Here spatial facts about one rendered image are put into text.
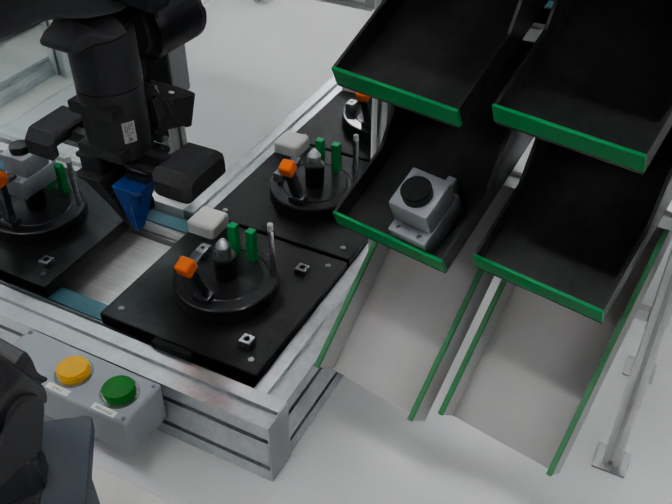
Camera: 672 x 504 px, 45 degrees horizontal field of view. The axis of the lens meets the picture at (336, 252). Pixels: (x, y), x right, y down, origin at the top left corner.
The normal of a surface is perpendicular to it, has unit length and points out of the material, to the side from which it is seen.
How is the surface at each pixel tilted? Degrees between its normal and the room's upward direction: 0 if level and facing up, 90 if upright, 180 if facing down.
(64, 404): 90
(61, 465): 0
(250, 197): 0
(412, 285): 45
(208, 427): 90
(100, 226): 0
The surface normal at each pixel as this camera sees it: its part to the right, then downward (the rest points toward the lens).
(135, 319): 0.00, -0.77
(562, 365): -0.43, -0.19
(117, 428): -0.47, 0.56
